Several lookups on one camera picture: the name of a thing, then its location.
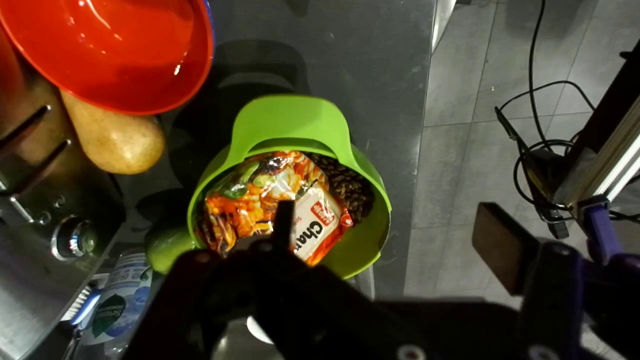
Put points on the black flat plate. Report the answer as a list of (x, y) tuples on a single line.
[(502, 246)]

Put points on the green plastic colander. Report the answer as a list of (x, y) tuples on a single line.
[(292, 123)]

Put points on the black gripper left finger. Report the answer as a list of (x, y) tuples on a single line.
[(220, 300)]

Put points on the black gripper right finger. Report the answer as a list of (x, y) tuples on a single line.
[(372, 333)]

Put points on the red bowl with blue outside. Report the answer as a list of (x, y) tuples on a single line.
[(113, 46)]

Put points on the orange white noodle packet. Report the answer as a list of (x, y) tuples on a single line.
[(252, 201)]

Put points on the brown potato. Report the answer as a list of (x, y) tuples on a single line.
[(116, 141)]

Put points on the plastic bottle with green cap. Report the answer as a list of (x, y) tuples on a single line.
[(121, 300)]

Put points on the aluminium frame rail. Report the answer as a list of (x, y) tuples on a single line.
[(621, 160)]

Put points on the chrome toaster knob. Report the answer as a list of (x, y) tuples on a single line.
[(75, 238)]

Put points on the blue clamp bracket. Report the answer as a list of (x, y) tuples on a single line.
[(603, 230)]

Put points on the green bell pepper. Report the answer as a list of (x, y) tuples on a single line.
[(167, 251)]

